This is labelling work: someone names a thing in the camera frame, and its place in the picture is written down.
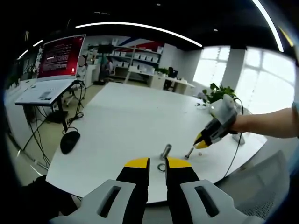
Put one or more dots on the red screen monitor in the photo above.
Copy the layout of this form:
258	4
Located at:
58	58

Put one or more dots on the white office desk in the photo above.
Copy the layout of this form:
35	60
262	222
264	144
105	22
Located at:
158	80

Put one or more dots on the dark office chair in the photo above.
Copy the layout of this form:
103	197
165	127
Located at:
172	73

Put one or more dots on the small green desk plant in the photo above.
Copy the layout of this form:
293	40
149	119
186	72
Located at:
162	70

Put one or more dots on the small threaded stud bolt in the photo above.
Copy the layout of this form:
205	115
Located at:
189	152

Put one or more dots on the shelf of white bins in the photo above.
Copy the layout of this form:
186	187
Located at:
140	57

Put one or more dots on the person's leg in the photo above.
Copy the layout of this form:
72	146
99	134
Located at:
46	198

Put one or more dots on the black oval device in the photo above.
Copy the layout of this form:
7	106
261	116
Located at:
70	142

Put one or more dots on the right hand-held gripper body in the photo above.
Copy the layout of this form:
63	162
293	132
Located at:
227	114

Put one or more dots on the white standing desk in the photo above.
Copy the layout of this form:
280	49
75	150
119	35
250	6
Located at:
42	91

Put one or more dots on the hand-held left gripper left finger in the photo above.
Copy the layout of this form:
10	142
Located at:
135	186

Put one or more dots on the large metal washer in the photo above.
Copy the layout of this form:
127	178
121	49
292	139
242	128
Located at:
158	167

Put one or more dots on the black screen on stand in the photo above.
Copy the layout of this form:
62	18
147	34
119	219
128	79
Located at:
105	48

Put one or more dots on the green potted plant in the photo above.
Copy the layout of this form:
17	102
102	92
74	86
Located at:
218	92

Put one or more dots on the bright window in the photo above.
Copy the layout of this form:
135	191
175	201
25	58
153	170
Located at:
264	77

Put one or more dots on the grey mesh office chair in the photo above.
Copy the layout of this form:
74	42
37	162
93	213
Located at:
257	182

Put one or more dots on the white ceiling light strip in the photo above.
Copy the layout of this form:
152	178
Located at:
268	22
140	25

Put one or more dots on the large threaded stud bolt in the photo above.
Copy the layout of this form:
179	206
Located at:
167	149

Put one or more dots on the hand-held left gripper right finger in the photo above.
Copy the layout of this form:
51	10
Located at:
182	186

